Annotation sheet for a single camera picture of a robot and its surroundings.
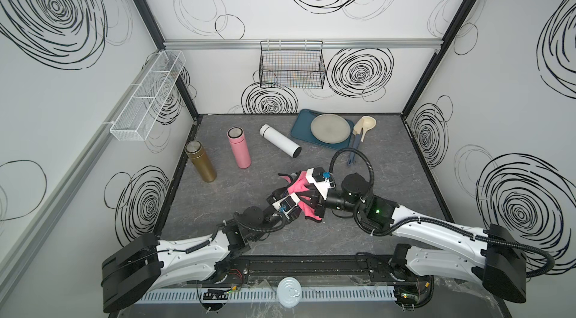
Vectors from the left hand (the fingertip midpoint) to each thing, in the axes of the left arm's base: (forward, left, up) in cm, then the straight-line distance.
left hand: (299, 192), depth 72 cm
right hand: (-3, +1, +4) cm, 5 cm away
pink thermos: (+21, +24, +2) cm, 32 cm away
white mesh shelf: (+16, +54, +14) cm, 58 cm away
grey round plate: (+43, -17, -17) cm, 49 cm away
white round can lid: (-26, +2, -13) cm, 29 cm away
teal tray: (+45, -2, -19) cm, 49 cm away
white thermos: (+33, +8, -15) cm, 37 cm away
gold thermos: (+15, +38, +2) cm, 41 cm away
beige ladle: (+47, -35, -16) cm, 61 cm away
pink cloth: (-2, 0, +9) cm, 9 cm away
